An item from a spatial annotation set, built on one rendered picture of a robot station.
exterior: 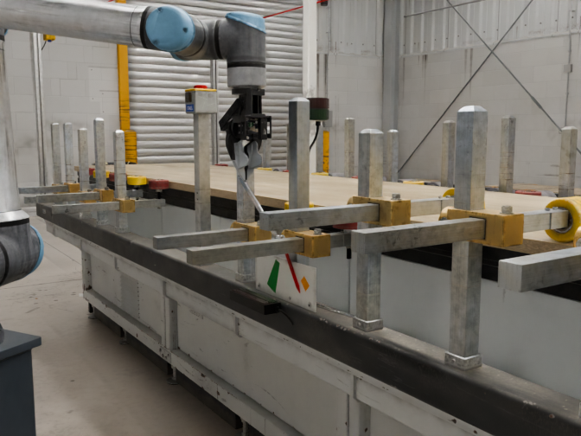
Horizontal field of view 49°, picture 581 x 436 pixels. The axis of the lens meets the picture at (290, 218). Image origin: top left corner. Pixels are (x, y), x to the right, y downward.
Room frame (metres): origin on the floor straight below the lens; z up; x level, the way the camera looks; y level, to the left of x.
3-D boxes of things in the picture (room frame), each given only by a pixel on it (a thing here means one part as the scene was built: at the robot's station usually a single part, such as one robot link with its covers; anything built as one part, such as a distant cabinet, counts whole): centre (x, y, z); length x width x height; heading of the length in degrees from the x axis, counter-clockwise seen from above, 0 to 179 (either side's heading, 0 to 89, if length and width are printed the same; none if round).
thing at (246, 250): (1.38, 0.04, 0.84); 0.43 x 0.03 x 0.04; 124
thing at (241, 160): (1.49, 0.11, 1.03); 0.06 x 0.03 x 0.09; 34
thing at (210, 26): (1.52, 0.22, 1.31); 0.12 x 0.12 x 0.09; 80
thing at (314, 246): (1.45, -0.03, 0.85); 0.13 x 0.06 x 0.05; 34
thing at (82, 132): (2.92, 0.95, 0.88); 0.03 x 0.03 x 0.48; 34
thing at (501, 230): (1.03, -0.31, 0.95); 0.13 x 0.06 x 0.05; 34
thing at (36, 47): (3.62, 1.37, 1.20); 0.15 x 0.12 x 1.00; 34
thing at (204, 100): (1.89, 0.26, 1.18); 0.07 x 0.07 x 0.08; 34
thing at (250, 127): (1.50, 0.10, 1.14); 0.09 x 0.08 x 0.12; 34
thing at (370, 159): (1.26, -0.16, 0.86); 0.03 x 0.03 x 0.48; 34
